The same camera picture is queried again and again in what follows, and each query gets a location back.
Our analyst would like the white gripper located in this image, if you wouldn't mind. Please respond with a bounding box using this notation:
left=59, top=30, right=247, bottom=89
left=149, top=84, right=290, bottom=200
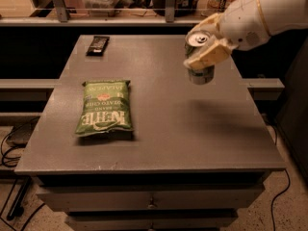
left=184, top=0, right=270, bottom=70

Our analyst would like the grey drawer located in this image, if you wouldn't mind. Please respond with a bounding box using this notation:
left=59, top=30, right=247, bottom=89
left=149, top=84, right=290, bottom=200
left=65, top=210, right=238, bottom=231
left=38, top=184, right=265, bottom=213

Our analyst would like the clear plastic container on shelf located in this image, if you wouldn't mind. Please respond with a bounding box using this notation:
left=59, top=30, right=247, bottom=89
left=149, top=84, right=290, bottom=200
left=82, top=0, right=119, bottom=17

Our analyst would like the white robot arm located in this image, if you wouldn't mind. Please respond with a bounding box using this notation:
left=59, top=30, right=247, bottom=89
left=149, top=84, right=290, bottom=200
left=184, top=0, right=308, bottom=70

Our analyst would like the green white 7up can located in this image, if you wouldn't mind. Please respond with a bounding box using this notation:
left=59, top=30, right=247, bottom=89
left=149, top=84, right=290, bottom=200
left=184, top=30, right=215, bottom=85

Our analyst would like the green kettle chips bag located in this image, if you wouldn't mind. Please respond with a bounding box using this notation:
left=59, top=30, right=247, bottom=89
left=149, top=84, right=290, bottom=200
left=75, top=80, right=133, bottom=137

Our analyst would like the grey upper drawer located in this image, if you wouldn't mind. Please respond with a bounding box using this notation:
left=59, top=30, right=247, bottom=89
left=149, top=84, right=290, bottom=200
left=38, top=184, right=265, bottom=213

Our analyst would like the black cables left floor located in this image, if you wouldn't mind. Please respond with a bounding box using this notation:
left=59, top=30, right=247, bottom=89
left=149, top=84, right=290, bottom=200
left=0, top=117, right=46, bottom=231

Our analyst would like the dark rxbar chocolate bar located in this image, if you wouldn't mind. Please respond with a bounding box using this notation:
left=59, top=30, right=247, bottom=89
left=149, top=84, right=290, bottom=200
left=86, top=36, right=110, bottom=56

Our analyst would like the black cable right floor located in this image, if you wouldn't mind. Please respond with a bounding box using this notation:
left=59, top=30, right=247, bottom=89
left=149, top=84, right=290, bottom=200
left=269, top=122, right=292, bottom=231

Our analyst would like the metal shelf rail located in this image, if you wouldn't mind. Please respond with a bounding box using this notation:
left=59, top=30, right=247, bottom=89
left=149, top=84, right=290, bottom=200
left=0, top=0, right=205, bottom=27

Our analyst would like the grey lower drawer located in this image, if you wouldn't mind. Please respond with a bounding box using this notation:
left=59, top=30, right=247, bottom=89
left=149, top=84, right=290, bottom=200
left=65, top=210, right=238, bottom=231

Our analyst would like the dark power adapter box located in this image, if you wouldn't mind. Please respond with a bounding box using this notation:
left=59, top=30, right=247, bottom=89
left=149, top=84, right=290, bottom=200
left=6, top=123, right=35, bottom=146

